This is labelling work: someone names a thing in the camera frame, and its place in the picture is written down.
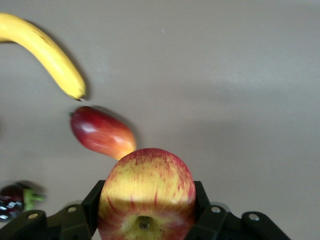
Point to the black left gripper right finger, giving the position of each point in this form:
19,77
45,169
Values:
210,220

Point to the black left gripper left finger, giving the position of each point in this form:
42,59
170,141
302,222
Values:
85,215

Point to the red yellow apple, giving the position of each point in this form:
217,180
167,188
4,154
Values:
147,190

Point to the yellow banana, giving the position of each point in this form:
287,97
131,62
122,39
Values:
52,57

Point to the dark purple mangosteen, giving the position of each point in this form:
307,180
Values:
12,198

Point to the red yellow mango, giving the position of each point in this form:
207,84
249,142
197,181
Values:
100,132

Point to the table cover mat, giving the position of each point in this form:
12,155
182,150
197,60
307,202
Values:
212,87

